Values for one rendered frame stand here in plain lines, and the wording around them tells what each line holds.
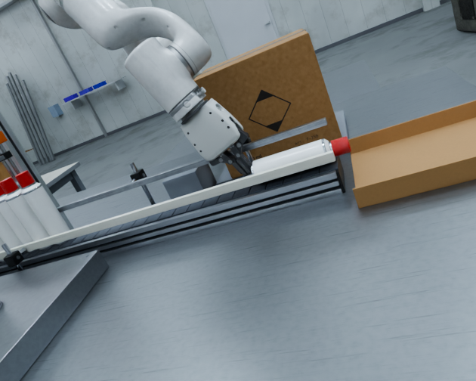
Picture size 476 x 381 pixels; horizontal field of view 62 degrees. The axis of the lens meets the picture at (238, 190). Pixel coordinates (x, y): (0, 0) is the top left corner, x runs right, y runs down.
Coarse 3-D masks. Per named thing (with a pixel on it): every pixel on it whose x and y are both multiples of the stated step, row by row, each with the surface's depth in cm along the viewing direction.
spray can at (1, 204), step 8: (0, 192) 102; (0, 200) 102; (0, 208) 103; (8, 208) 103; (8, 216) 104; (16, 216) 104; (8, 224) 105; (16, 224) 104; (16, 232) 105; (24, 232) 106; (24, 240) 106; (32, 240) 107
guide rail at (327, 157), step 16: (304, 160) 78; (320, 160) 78; (256, 176) 82; (272, 176) 81; (208, 192) 86; (224, 192) 85; (144, 208) 92; (160, 208) 90; (96, 224) 96; (112, 224) 95; (48, 240) 101; (64, 240) 100; (0, 256) 108
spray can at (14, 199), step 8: (0, 184) 99; (8, 184) 99; (16, 184) 101; (8, 192) 100; (16, 192) 100; (8, 200) 100; (16, 200) 100; (24, 200) 101; (16, 208) 100; (24, 208) 101; (24, 216) 101; (32, 216) 102; (24, 224) 102; (32, 224) 102; (40, 224) 104; (32, 232) 103; (40, 232) 104; (40, 248) 105; (48, 248) 105
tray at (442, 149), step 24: (432, 120) 86; (456, 120) 86; (360, 144) 92; (384, 144) 91; (408, 144) 86; (432, 144) 81; (456, 144) 77; (360, 168) 85; (384, 168) 80; (408, 168) 76; (432, 168) 65; (456, 168) 65; (360, 192) 70; (384, 192) 69; (408, 192) 68
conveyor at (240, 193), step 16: (336, 160) 81; (288, 176) 84; (304, 176) 80; (240, 192) 87; (256, 192) 84; (176, 208) 94; (192, 208) 90; (128, 224) 97; (144, 224) 93; (80, 240) 101; (32, 256) 105
